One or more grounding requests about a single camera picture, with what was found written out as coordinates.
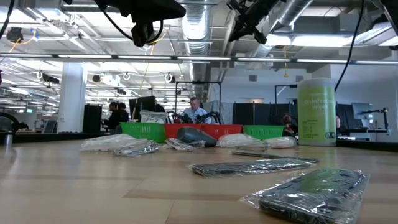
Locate black stand frame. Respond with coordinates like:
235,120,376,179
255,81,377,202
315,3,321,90
174,81,223,125
274,84,299,105

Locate yellow hanging cord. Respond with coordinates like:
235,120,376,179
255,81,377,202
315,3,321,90
282,45,289,78

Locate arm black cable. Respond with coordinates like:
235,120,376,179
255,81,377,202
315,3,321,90
0,0,165,44
334,0,365,93

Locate dark grey travel bottle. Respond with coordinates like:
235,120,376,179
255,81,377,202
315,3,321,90
176,126,218,148

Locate dark computer monitor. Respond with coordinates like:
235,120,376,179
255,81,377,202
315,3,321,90
129,95,157,122

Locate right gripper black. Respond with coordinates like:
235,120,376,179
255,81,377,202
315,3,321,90
228,0,280,45

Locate person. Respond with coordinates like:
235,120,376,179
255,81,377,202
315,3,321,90
104,101,122,133
181,96,213,124
279,113,299,135
117,102,130,124

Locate black ceiling device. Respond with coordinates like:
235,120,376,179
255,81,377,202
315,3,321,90
6,26,24,44

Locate green plastic basket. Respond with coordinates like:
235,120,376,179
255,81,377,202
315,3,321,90
120,122,167,144
243,124,285,141

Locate overhead light bar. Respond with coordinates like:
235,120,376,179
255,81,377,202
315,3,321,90
0,52,398,66

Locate white building column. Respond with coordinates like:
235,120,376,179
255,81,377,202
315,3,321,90
57,62,88,134

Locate silver ventilation duct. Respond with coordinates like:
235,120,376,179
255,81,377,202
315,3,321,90
180,0,213,100
248,0,314,62

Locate silver plastic-wrapped packet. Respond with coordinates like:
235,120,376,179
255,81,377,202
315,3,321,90
111,139,162,157
164,138,206,152

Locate red plastic basket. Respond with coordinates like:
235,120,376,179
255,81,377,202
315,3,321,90
164,123,205,140
201,124,244,141

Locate black partition panels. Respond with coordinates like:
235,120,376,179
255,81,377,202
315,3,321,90
232,102,295,126

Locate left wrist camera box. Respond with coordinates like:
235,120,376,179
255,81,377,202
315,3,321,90
130,21,165,48

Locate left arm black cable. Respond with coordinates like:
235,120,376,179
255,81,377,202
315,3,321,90
0,0,165,44

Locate black cabinet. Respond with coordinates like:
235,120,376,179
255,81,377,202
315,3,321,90
82,103,103,134

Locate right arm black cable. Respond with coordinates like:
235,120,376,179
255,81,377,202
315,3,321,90
334,0,365,93

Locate monitor on black arm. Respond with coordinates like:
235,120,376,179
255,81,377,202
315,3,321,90
351,101,390,135

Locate white vanity pack bag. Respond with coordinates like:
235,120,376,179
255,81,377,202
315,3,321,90
248,136,299,149
139,109,169,124
216,133,270,149
80,133,147,152

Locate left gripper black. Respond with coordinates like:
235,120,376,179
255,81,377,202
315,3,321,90
116,0,187,24

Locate disinfecting wipes canister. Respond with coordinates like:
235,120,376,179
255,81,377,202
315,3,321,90
297,77,337,147

